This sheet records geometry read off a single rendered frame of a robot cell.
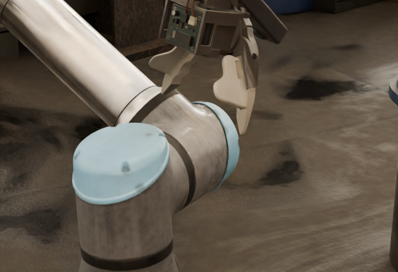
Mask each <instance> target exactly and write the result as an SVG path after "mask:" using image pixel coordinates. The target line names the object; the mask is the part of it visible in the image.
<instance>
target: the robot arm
mask: <svg viewBox="0 0 398 272"><path fill-rule="evenodd" d="M168 8H172V11H171V17H170V20H169V25H168V29H164V26H165V21H166V16H167V13H168ZM0 27H6V28H7V29H8V30H9V31H10V32H11V33H12V34H13V35H14V36H15V37H16V38H17V39H18V40H19V41H20V42H21V43H22V44H23V45H24V46H25V47H26V48H28V49H29V50H30V51H31V52H32V53H33V54H34V55H35V56H36V57H37V58H38V59H39V60H40V61H42V62H43V63H44V64H45V65H46V66H47V67H48V68H49V69H50V70H51V71H52V72H53V73H54V74H55V75H56V76H57V77H58V78H59V79H60V80H61V81H62V82H63V83H64V84H65V85H67V86H68V87H69V88H70V89H71V90H72V91H73V92H74V93H75V94H76V95H77V96H78V97H79V98H80V99H81V100H82V101H83V102H84V103H85V104H86V105H87V106H88V107H89V108H90V109H91V110H93V111H94V112H95V113H96V114H97V115H98V116H99V117H100V118H101V119H102V120H103V121H104V122H105V123H107V124H108V125H109V127H106V128H103V129H101V130H98V131H96V132H94V133H92V134H91V135H89V136H88V137H86V138H85V139H84V140H83V141H82V142H81V143H80V144H79V145H78V147H77V148H76V150H75V153H74V156H73V174H72V184H73V189H74V191H75V198H76V210H77V217H78V229H79V241H80V248H81V263H80V266H79V271H78V272H182V270H181V267H180V265H179V262H178V260H177V258H176V256H175V253H174V248H173V235H172V216H173V215H174V214H176V213H178V212H179V211H180V210H182V209H184V208H185V207H187V206H188V205H190V204H191V203H193V202H194V201H196V200H197V199H199V198H200V197H202V196H203V195H205V194H206V193H209V192H211V191H213V190H215V189H216V188H217V187H219V186H220V184H221V183H222V182H223V181H224V180H225V179H227V178H228V177H229V176H230V175H231V174H232V172H233V171H234V169H235V167H236V165H237V162H238V159H239V149H240V147H239V142H238V139H239V138H238V135H237V131H236V128H235V125H234V124H233V122H232V120H231V119H230V117H229V116H228V115H227V114H226V113H225V112H224V111H223V110H222V109H221V108H220V107H218V106H216V105H215V104H212V103H208V102H205V103H204V102H201V101H196V102H193V103H191V102H190V101H189V100H188V99H186V98H185V97H184V96H183V95H182V94H181V93H180V92H179V91H178V90H177V89H176V88H178V87H179V86H180V82H181V80H182V78H183V77H184V76H185V75H187V74H188V72H189V69H190V67H191V66H192V65H193V64H194V63H195V62H199V61H200V60H201V59H202V58H203V57H208V58H219V55H222V56H223V57H224V58H223V59H222V68H223V76H222V77H221V78H220V79H219V80H218V81H216V82H215V83H214V85H213V90H214V94H215V96H216V98H217V99H218V100H219V101H221V102H223V103H226V104H228V105H232V106H234V107H236V109H237V113H236V122H237V129H238V132H239V135H243V134H245V133H246V129H247V127H248V123H249V119H250V117H251V112H252V108H253V104H254V100H255V89H256V87H257V86H258V72H259V52H258V46H257V44H256V41H255V39H254V36H253V34H254V35H255V36H256V37H257V38H259V39H263V40H268V41H271V42H273V43H275V44H280V43H281V41H282V40H283V38H284V37H285V35H286V34H287V33H288V29H287V28H286V26H285V25H284V24H283V23H282V22H281V21H280V20H279V18H278V17H277V16H276V15H275V14H274V13H273V12H272V10H271V9H270V8H269V7H268V5H267V4H266V3H265V2H264V1H263V0H166V3H165V8H164V12H163V17H162V22H161V27H160V30H159V36H158V38H159V39H165V41H166V42H167V43H169V44H171V45H174V46H175V47H174V48H173V49H172V50H171V51H169V52H166V53H162V54H159V55H156V56H154V57H152V58H151V60H150V61H149V66H150V67H151V68H153V69H156V70H158V71H161V72H164V73H165V76H164V79H163V84H162V87H157V86H156V85H155V84H154V83H153V82H152V81H151V80H150V79H148V78H147V77H146V76H145V75H144V74H143V73H142V72H141V71H139V70H138V69H137V68H136V67H135V66H134V65H133V64H132V63H131V62H130V61H129V60H128V59H127V58H125V57H124V56H123V55H122V54H121V53H120V52H119V51H118V50H117V49H116V48H115V47H114V46H113V45H112V44H110V43H109V42H108V41H107V40H106V39H105V38H104V37H103V36H102V35H100V33H99V32H97V30H95V29H94V28H93V27H92V26H91V25H90V24H89V23H87V22H86V21H85V20H84V19H83V18H82V17H81V16H80V15H79V14H78V13H77V12H76V11H75V10H74V9H72V8H71V7H70V6H69V5H68V4H67V3H66V2H65V1H64V0H0ZM233 53H234V56H233Z"/></svg>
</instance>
